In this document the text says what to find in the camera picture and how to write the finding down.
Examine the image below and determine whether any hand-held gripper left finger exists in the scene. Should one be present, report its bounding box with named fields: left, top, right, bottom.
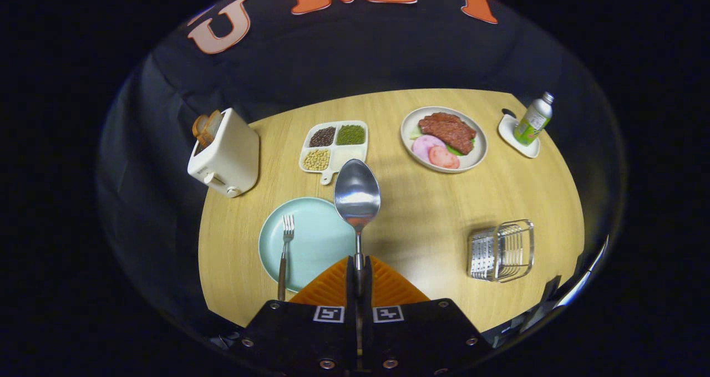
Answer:
left=239, top=255, right=358, bottom=375

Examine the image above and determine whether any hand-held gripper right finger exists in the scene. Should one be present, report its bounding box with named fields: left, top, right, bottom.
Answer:
left=358, top=255, right=494, bottom=375

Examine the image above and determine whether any metal fork with brown handle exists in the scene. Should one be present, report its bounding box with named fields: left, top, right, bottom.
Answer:
left=277, top=215, right=296, bottom=302

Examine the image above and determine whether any metal spoon with brown handle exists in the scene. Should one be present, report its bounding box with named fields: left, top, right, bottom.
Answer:
left=333, top=159, right=382, bottom=300

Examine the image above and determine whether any pale green round plate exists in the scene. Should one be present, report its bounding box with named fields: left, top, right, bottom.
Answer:
left=258, top=197, right=358, bottom=293

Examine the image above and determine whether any white divided dish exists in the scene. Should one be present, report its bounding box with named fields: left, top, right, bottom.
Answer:
left=299, top=120, right=369, bottom=185

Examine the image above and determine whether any pile of yellow soybeans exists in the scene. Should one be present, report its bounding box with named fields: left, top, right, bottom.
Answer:
left=303, top=149, right=331, bottom=171

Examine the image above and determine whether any red tomato slice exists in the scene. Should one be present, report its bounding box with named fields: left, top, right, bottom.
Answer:
left=428, top=145, right=460, bottom=170

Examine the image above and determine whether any pile of green beans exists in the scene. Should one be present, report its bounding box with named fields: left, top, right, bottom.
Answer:
left=337, top=124, right=366, bottom=146

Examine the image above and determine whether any pile of dark beans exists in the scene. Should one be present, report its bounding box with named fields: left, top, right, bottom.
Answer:
left=309, top=126, right=336, bottom=147

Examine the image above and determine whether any pink ham slice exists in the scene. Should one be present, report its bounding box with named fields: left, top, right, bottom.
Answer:
left=411, top=135, right=447, bottom=164

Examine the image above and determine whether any brown steak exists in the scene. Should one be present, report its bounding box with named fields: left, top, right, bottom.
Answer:
left=418, top=113, right=477, bottom=155

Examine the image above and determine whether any beige round plate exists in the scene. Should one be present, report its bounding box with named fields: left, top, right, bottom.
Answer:
left=400, top=106, right=489, bottom=174

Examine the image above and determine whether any cream toaster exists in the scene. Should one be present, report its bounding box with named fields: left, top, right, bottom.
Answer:
left=187, top=108, right=261, bottom=198

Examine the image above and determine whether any black table clamp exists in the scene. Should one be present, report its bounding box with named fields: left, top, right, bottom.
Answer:
left=539, top=276, right=562, bottom=312

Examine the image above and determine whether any white coaster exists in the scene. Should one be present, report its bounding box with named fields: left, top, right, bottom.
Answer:
left=498, top=114, right=541, bottom=159

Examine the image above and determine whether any white flat panel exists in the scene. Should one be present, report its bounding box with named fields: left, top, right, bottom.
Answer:
left=552, top=236, right=611, bottom=310

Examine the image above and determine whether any black backdrop cloth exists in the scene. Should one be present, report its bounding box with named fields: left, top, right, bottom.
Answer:
left=94, top=0, right=627, bottom=339

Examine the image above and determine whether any green and silver bottle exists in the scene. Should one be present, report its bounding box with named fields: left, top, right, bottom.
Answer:
left=513, top=91, right=555, bottom=147

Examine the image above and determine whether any metal wire basket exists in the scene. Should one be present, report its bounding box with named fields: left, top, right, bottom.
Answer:
left=467, top=219, right=535, bottom=283

